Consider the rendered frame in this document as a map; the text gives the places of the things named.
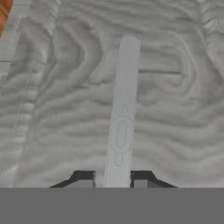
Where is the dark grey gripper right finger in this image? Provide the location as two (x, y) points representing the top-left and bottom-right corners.
(129, 170), (178, 188)

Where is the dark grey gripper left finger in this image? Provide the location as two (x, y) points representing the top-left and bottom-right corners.
(49, 170), (96, 188)

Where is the grey wood grain cabinet door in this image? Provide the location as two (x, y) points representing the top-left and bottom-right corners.
(0, 0), (224, 188)

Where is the long grey cabinet handle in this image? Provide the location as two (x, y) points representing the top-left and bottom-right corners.
(102, 34), (142, 188)

